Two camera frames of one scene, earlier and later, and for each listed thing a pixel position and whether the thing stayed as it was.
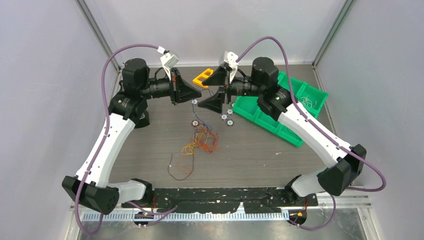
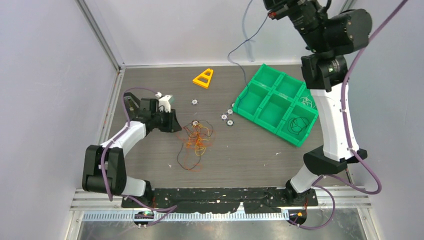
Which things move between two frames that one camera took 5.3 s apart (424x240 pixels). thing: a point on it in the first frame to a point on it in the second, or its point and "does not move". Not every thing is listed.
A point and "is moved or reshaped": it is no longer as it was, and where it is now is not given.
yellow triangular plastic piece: (203, 75) does not move
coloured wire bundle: (204, 138) is moved or reshaped
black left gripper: (181, 91) to (172, 125)
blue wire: (198, 117) to (238, 64)
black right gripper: (220, 77) to (279, 9)
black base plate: (253, 200) does not move
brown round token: (195, 123) does not move
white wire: (307, 100) does not move
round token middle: (224, 117) does not move
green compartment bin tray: (310, 99) does not move
